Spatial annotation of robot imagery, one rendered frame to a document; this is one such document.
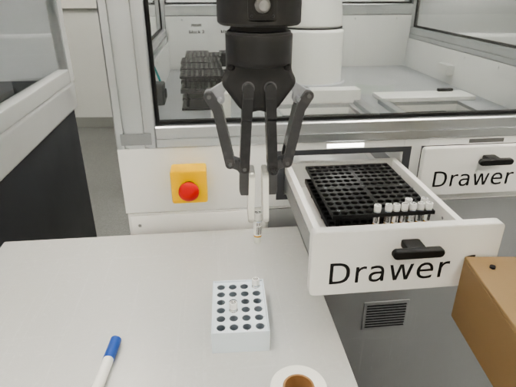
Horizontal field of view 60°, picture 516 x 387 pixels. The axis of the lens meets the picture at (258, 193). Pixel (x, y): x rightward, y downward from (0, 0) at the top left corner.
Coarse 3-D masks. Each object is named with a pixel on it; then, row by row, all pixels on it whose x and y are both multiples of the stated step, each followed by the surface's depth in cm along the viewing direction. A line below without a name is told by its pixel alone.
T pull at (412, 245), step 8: (408, 240) 64; (416, 240) 64; (400, 248) 62; (408, 248) 62; (416, 248) 62; (424, 248) 62; (432, 248) 62; (440, 248) 62; (400, 256) 62; (408, 256) 62; (416, 256) 62; (424, 256) 62; (432, 256) 62; (440, 256) 62
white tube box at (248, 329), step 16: (224, 288) 74; (240, 288) 73; (256, 288) 73; (224, 304) 69; (240, 304) 69; (256, 304) 69; (224, 320) 66; (240, 320) 66; (256, 320) 66; (224, 336) 63; (240, 336) 64; (256, 336) 64; (224, 352) 65
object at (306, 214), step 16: (320, 160) 98; (336, 160) 98; (352, 160) 98; (368, 160) 98; (384, 160) 98; (288, 176) 92; (304, 176) 98; (400, 176) 94; (288, 192) 92; (304, 192) 97; (416, 192) 87; (432, 192) 83; (304, 208) 77; (448, 208) 77; (304, 224) 77; (320, 224) 84; (304, 240) 77
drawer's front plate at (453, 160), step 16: (480, 144) 97; (496, 144) 97; (512, 144) 97; (432, 160) 96; (448, 160) 96; (464, 160) 97; (432, 176) 97; (448, 176) 98; (464, 176) 98; (496, 176) 99; (512, 176) 100; (448, 192) 100; (464, 192) 100; (480, 192) 100
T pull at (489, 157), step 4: (484, 156) 96; (488, 156) 95; (492, 156) 95; (496, 156) 95; (480, 160) 94; (484, 160) 93; (488, 160) 93; (492, 160) 93; (496, 160) 93; (500, 160) 93; (504, 160) 94; (508, 160) 94; (512, 160) 94; (480, 164) 94; (484, 164) 93; (488, 164) 94; (492, 164) 94; (496, 164) 94; (500, 164) 94; (504, 164) 94; (508, 164) 94
